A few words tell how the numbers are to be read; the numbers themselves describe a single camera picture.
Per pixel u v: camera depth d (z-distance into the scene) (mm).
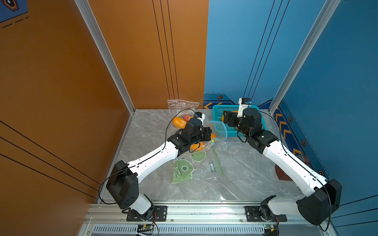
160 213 740
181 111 1186
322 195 383
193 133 593
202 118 710
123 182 418
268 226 725
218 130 940
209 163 911
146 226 712
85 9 696
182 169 868
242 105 642
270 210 621
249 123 551
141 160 474
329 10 697
